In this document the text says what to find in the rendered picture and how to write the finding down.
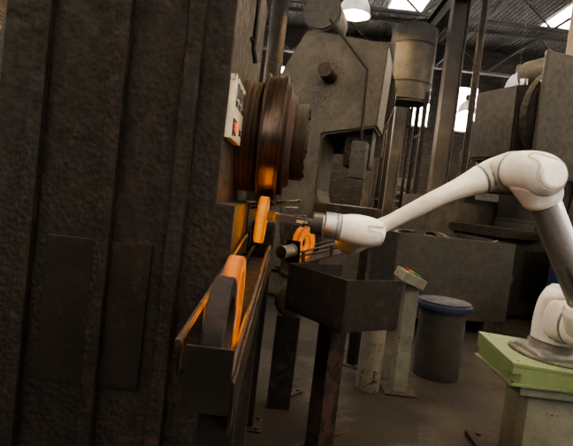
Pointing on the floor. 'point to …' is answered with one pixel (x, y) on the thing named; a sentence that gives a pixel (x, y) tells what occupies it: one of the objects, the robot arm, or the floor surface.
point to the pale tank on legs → (409, 96)
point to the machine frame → (110, 211)
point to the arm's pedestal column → (532, 423)
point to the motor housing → (283, 354)
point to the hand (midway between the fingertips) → (263, 214)
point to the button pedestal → (404, 335)
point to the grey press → (482, 139)
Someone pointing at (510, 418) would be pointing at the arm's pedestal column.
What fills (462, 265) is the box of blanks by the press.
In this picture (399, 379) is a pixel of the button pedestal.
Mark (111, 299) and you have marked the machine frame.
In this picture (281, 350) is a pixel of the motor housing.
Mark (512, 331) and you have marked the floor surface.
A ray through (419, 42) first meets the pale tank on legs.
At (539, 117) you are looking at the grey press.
